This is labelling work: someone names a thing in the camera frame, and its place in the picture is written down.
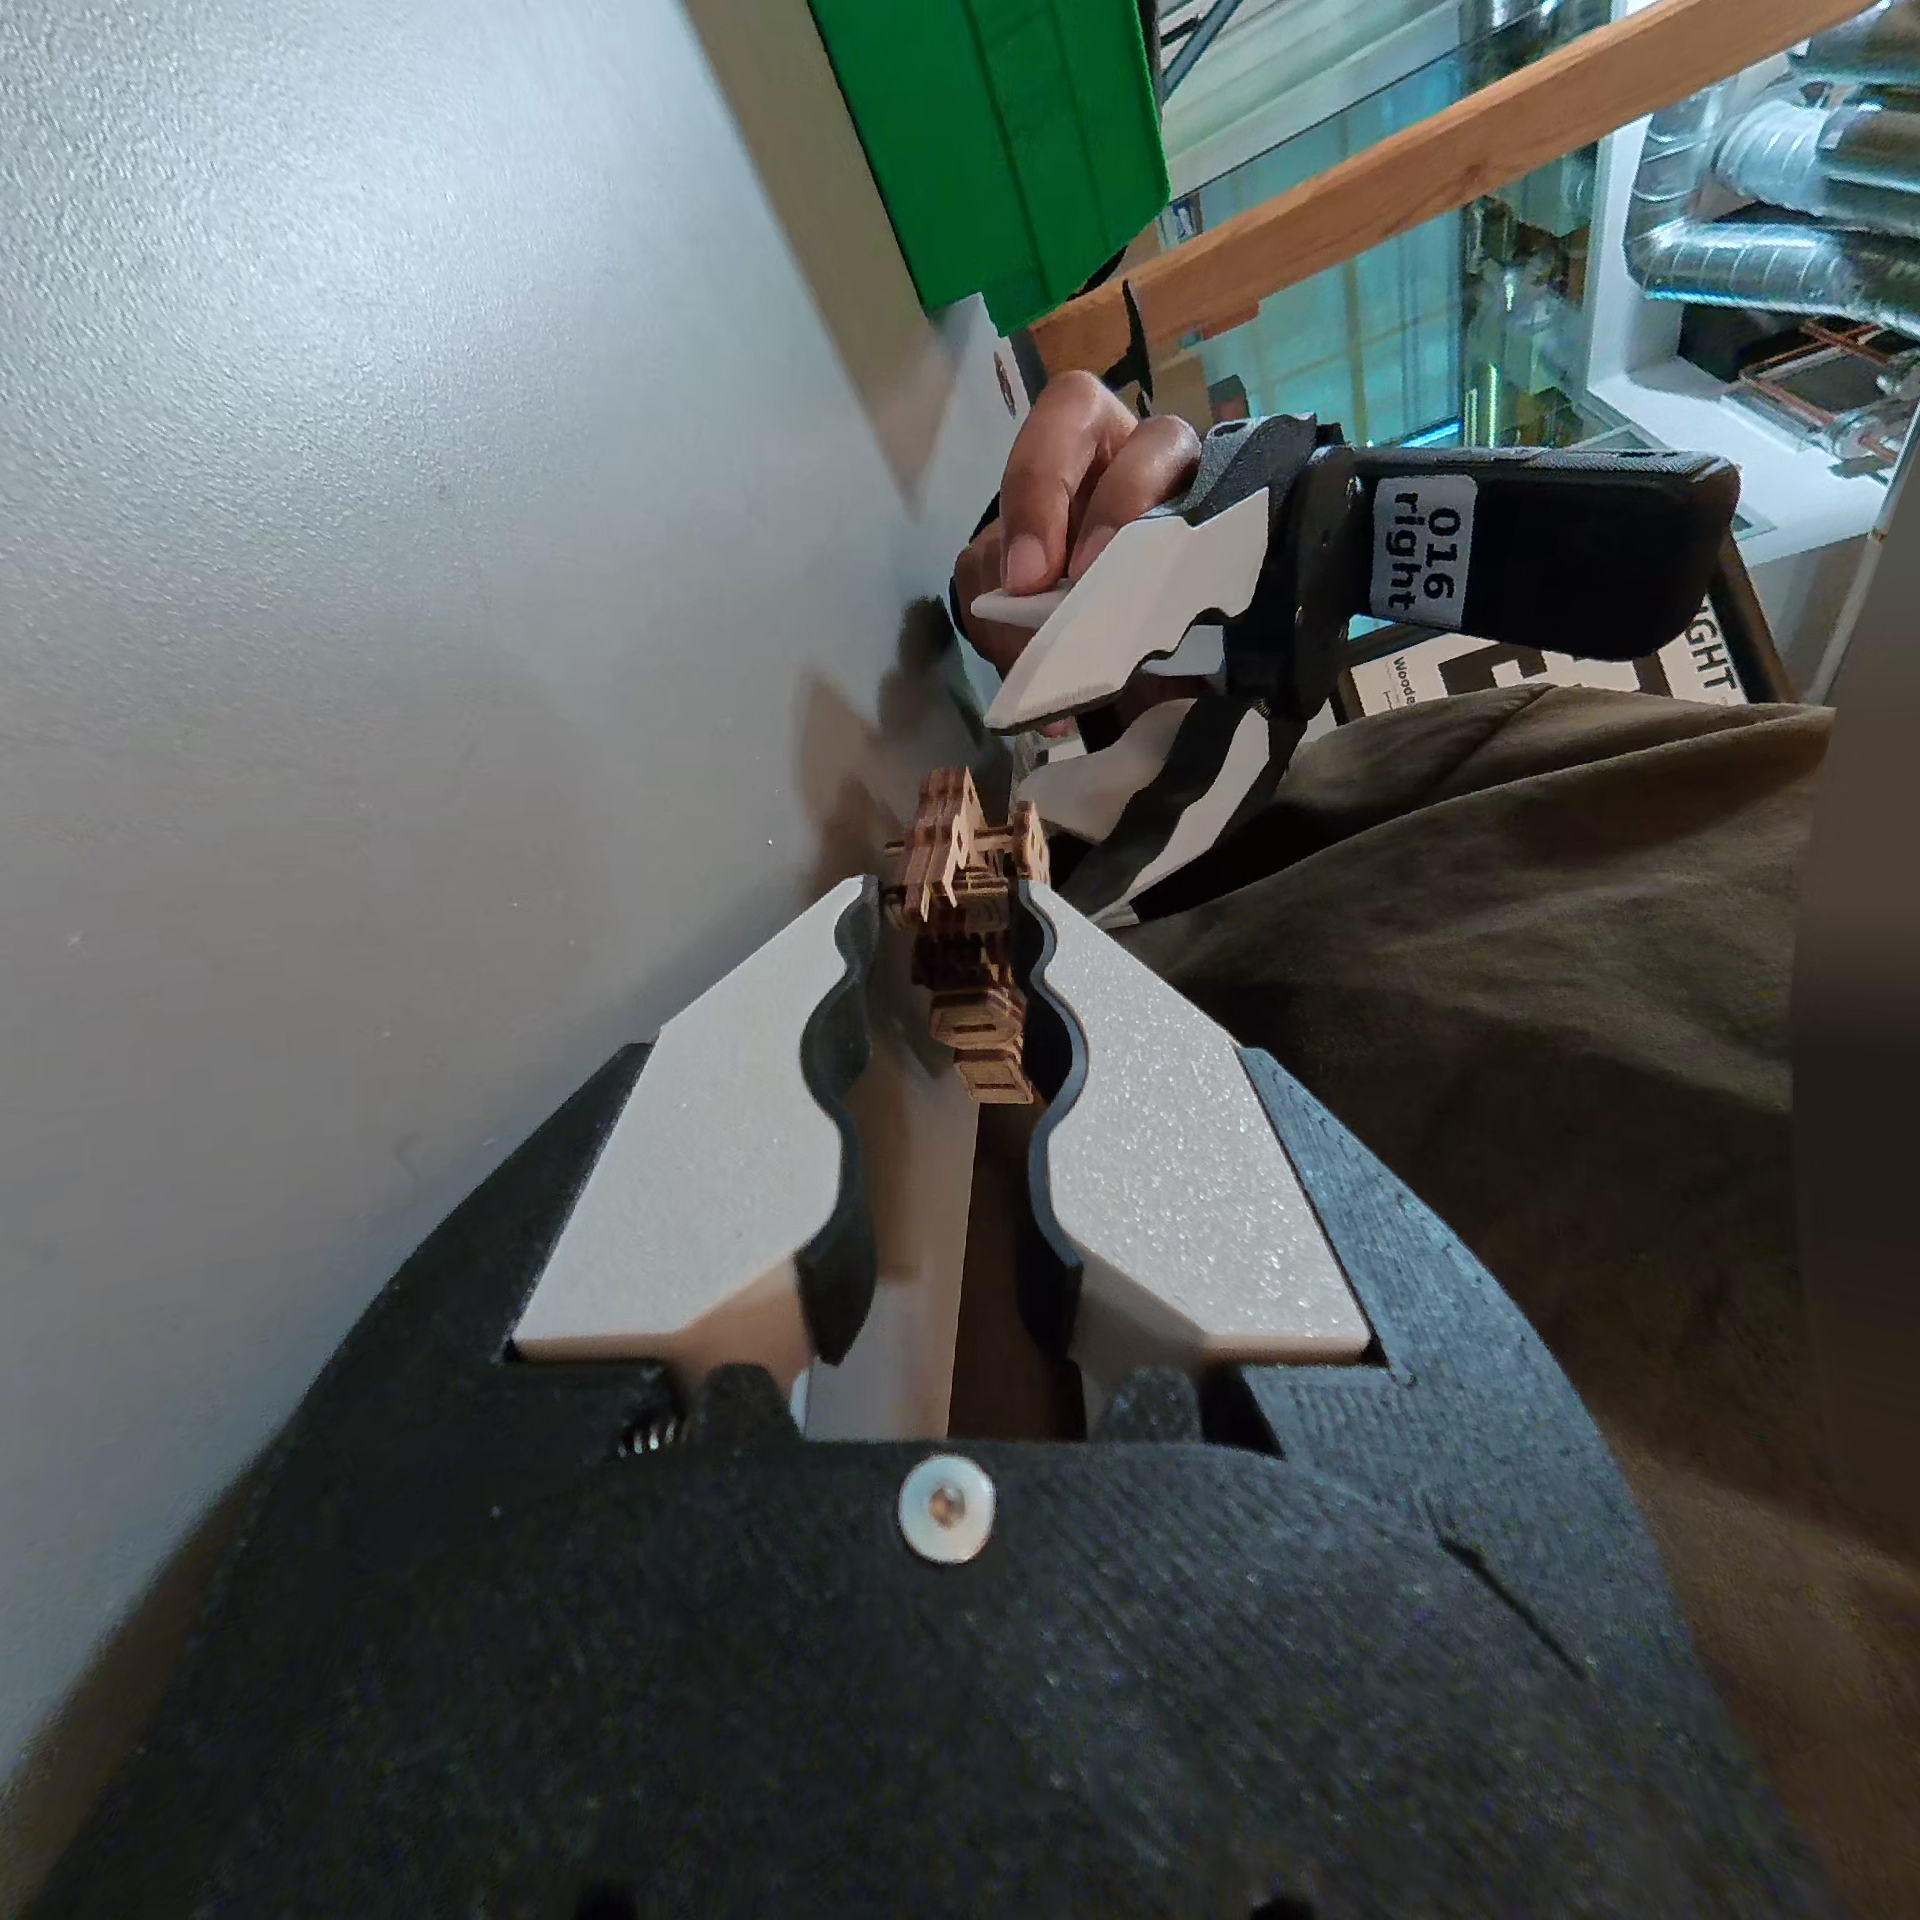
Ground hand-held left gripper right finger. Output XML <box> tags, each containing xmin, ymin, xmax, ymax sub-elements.
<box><xmin>1020</xmin><ymin>882</ymin><xmax>1377</xmax><ymax>1422</ymax></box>

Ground wooden post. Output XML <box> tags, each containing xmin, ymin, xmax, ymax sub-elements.
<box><xmin>1031</xmin><ymin>0</ymin><xmax>1870</xmax><ymax>380</ymax></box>

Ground green plastic bin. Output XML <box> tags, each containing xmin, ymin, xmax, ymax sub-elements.
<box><xmin>806</xmin><ymin>0</ymin><xmax>1175</xmax><ymax>337</ymax></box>

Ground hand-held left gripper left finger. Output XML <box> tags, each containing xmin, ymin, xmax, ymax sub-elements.
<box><xmin>513</xmin><ymin>874</ymin><xmax>881</xmax><ymax>1371</ymax></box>

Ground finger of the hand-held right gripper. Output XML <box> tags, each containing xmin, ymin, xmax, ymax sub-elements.
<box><xmin>982</xmin><ymin>483</ymin><xmax>1273</xmax><ymax>740</ymax></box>
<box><xmin>1031</xmin><ymin>694</ymin><xmax>1340</xmax><ymax>921</ymax></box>

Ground silver ventilation ducts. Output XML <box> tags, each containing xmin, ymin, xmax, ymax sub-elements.
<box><xmin>1625</xmin><ymin>0</ymin><xmax>1920</xmax><ymax>332</ymax></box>

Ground wooden puzzle model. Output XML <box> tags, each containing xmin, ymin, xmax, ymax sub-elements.
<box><xmin>881</xmin><ymin>764</ymin><xmax>1056</xmax><ymax>1117</ymax></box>

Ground olive trousers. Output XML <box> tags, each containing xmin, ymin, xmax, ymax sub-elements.
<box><xmin>1116</xmin><ymin>682</ymin><xmax>1920</xmax><ymax>1920</ymax></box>

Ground person's right hand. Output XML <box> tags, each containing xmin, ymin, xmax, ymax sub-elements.
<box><xmin>948</xmin><ymin>366</ymin><xmax>1206</xmax><ymax>662</ymax></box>

